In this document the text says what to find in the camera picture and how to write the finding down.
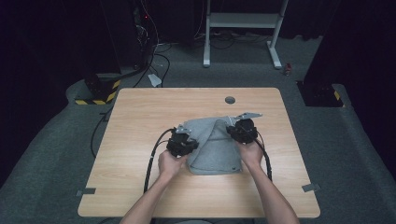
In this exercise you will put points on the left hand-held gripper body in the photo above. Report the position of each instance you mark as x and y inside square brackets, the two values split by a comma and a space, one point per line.
[177, 144]

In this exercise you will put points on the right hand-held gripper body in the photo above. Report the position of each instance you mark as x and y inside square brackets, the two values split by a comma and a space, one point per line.
[248, 130]

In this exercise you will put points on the grey pants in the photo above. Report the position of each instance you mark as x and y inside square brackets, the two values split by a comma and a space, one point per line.
[214, 152]

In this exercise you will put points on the person's left hand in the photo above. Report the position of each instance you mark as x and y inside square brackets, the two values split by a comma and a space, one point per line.
[170, 165]

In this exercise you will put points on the person's right hand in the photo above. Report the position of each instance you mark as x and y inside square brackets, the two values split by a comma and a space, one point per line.
[252, 154]

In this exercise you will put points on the round grey table grommet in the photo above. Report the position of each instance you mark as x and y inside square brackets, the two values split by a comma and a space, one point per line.
[230, 100]

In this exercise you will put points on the white paper scrap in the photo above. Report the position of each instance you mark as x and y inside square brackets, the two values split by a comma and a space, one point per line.
[155, 80]

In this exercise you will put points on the small red object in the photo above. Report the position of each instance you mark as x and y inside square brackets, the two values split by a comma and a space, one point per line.
[287, 69]

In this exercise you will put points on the black base with yellow stripes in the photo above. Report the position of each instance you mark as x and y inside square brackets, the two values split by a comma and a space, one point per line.
[317, 96]
[99, 90]

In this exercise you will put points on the grey tape strip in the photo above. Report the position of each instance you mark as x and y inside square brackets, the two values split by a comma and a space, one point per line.
[311, 187]
[86, 191]

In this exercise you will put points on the white metal stand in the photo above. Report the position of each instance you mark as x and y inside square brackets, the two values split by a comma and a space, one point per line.
[243, 20]

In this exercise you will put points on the black equipment rack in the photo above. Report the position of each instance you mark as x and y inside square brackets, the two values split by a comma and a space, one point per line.
[124, 31]

